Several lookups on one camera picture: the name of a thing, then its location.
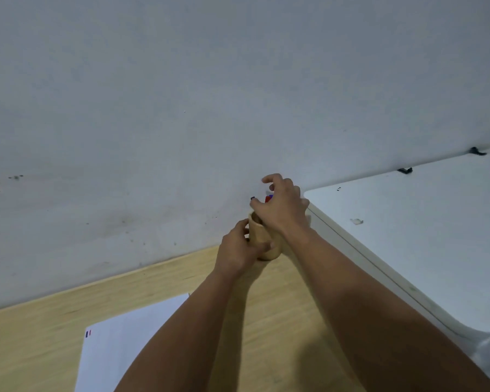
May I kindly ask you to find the person's right hand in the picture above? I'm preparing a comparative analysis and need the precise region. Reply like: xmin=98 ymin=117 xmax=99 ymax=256
xmin=249 ymin=173 xmax=311 ymax=238

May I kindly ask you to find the person's left hand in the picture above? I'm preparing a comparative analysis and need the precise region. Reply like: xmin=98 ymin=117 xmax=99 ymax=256
xmin=215 ymin=219 xmax=277 ymax=279

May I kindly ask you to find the wooden pen holder cup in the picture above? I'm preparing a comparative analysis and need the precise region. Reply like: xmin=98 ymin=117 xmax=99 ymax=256
xmin=247 ymin=211 xmax=283 ymax=262

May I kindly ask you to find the white paper sheet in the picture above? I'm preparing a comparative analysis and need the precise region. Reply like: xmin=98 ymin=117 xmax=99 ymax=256
xmin=73 ymin=292 xmax=191 ymax=392

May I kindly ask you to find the person's right forearm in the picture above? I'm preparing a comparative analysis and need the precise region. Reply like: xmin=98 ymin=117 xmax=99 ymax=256
xmin=281 ymin=224 xmax=490 ymax=392

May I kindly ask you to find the person's left forearm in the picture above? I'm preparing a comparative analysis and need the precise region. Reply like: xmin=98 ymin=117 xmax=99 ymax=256
xmin=114 ymin=268 xmax=257 ymax=392

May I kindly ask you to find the white chest appliance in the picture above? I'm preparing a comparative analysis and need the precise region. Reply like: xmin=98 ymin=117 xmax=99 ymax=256
xmin=303 ymin=144 xmax=490 ymax=344

